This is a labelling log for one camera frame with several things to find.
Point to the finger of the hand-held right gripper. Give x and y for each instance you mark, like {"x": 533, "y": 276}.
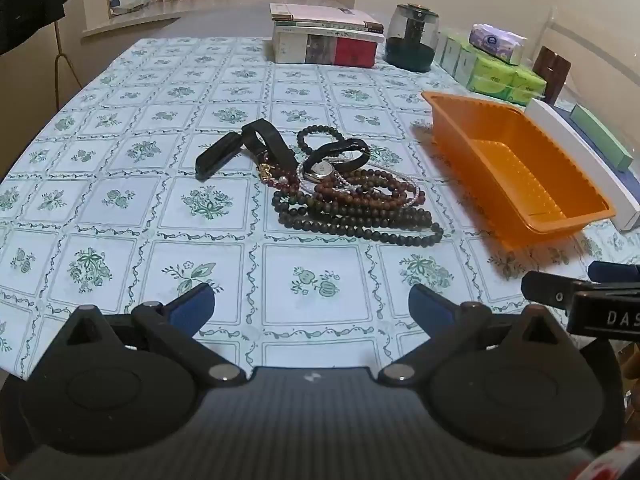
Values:
{"x": 547, "y": 290}
{"x": 615, "y": 271}

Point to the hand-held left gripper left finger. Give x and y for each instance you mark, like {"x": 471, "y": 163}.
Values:
{"x": 192, "y": 307}

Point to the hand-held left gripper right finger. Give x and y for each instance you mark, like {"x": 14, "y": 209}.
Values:
{"x": 430, "y": 307}

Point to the orange plastic tray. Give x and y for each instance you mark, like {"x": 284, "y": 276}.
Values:
{"x": 500, "y": 160}

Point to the glossy black hair clip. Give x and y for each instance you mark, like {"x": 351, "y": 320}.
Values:
{"x": 217, "y": 157}

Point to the white pearl strand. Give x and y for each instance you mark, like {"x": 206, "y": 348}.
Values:
{"x": 301, "y": 174}

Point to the long white box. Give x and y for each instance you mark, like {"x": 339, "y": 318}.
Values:
{"x": 575, "y": 145}

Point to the long green box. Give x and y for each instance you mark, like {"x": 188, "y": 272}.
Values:
{"x": 600, "y": 135}

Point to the red and white cloth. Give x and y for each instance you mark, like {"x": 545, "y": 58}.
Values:
{"x": 620, "y": 465}

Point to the brown box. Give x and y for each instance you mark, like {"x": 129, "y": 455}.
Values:
{"x": 550, "y": 72}

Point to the bundle of green tissue packs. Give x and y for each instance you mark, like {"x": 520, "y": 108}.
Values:
{"x": 492, "y": 77}

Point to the purple tissue pack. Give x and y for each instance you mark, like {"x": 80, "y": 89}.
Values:
{"x": 495, "y": 42}

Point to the dark green glass jar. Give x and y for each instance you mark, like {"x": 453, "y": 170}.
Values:
{"x": 410, "y": 50}

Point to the thin white book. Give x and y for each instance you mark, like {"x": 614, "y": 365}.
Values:
{"x": 350, "y": 35}

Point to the bay window ledge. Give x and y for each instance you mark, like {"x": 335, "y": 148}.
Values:
{"x": 200, "y": 10}

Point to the cream book brown edge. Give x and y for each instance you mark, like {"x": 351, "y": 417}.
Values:
{"x": 320, "y": 12}

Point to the black jacket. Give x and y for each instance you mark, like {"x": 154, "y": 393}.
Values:
{"x": 25, "y": 0}

